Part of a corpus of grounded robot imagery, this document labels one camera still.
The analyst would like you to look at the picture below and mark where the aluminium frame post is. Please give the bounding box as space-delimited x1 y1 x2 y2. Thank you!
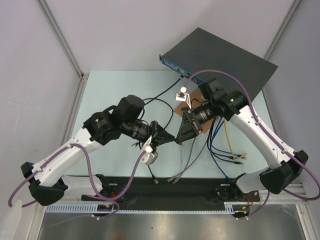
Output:
36 0 89 79
263 0 303 61

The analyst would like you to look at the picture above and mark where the black cable teal plug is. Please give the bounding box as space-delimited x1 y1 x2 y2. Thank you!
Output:
131 75 186 148

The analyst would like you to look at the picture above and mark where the left aluminium frame post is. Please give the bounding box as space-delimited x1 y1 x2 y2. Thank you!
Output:
36 0 89 79

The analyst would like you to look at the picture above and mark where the grey ethernet cable plugged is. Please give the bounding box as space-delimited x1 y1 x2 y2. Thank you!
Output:
165 134 210 182

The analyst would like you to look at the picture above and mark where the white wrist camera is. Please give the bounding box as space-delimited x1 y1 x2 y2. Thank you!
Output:
140 136 159 166
175 86 192 109

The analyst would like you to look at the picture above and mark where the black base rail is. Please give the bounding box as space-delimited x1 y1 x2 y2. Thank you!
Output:
82 174 261 211

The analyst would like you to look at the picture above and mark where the black ethernet cable plugged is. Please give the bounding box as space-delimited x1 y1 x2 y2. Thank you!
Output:
209 117 244 167

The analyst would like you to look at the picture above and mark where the wooden base board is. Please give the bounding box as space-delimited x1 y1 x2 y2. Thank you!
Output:
174 88 213 134

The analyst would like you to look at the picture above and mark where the white slotted cable duct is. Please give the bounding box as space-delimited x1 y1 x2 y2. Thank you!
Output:
46 203 245 215

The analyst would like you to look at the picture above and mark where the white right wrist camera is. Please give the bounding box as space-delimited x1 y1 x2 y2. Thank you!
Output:
175 86 192 109

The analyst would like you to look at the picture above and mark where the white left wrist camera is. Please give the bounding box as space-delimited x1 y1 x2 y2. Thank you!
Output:
140 136 159 166

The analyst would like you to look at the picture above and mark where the yellow ethernet cable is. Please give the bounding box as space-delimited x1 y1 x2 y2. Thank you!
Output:
224 119 249 161

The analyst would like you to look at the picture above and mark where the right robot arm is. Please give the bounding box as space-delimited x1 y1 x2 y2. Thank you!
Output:
175 78 309 201

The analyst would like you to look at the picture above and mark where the blue ethernet cable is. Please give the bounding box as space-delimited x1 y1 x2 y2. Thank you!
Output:
209 117 232 181
209 117 248 160

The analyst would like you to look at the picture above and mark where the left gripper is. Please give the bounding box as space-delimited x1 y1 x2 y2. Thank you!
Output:
122 119 174 149

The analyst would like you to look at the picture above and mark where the grey ethernet cable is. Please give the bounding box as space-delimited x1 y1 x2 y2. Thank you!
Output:
167 137 197 184
165 134 210 182

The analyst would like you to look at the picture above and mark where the black thin cable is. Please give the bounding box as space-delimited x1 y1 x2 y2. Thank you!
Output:
139 94 186 185

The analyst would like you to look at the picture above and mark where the blue ethernet cable plugged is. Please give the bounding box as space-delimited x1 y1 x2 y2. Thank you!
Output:
209 117 248 160

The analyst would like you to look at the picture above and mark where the black ethernet cable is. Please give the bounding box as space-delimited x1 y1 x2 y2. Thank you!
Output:
209 117 244 167
207 117 236 161

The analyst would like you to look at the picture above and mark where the aluminium front frame rail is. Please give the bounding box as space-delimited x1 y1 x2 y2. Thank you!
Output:
34 182 308 208

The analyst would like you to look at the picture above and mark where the blue-faced black network switch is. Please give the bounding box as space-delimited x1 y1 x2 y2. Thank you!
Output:
159 27 278 100

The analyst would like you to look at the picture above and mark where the right aluminium frame post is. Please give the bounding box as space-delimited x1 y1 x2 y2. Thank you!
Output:
263 0 303 61

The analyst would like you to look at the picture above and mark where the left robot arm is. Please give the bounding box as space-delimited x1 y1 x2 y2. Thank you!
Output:
21 95 175 206

